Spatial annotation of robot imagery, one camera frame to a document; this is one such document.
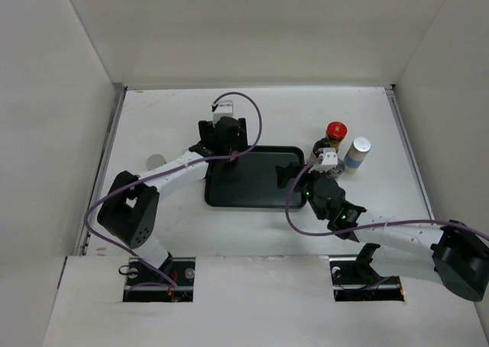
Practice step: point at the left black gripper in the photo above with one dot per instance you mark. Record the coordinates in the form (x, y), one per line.
(241, 142)

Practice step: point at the left silver lid salt canister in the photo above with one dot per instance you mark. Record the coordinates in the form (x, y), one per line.
(155, 161)

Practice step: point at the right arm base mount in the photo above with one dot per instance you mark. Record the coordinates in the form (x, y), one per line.
(354, 279)

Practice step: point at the silver lid salt canister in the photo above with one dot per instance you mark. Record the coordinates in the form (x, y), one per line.
(359, 149)
(155, 161)

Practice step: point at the red lid sauce jar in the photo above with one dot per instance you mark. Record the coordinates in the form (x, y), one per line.
(231, 162)

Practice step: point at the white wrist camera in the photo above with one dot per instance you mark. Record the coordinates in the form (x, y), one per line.
(328, 159)
(222, 108)

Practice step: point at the black plastic tray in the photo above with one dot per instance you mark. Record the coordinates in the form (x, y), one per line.
(251, 180)

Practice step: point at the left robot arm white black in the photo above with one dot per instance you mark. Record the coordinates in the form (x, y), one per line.
(130, 215)

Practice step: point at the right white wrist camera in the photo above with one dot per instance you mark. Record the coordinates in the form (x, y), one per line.
(328, 159)

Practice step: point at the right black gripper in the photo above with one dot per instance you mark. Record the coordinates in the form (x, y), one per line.
(286, 173)

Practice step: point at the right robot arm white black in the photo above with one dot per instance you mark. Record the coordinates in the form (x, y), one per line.
(446, 252)

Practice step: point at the black cap seasoning bottle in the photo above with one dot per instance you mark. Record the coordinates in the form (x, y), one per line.
(318, 148)

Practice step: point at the right silver lid salt canister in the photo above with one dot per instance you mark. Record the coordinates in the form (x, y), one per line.
(359, 149)

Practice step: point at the clear lid spice jar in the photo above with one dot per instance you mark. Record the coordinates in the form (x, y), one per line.
(338, 170)

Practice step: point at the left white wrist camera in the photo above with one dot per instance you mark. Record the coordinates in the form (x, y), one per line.
(222, 108)

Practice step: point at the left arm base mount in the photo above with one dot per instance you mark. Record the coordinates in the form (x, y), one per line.
(143, 285)

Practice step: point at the red lid chili jar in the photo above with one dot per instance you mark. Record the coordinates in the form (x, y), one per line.
(336, 133)

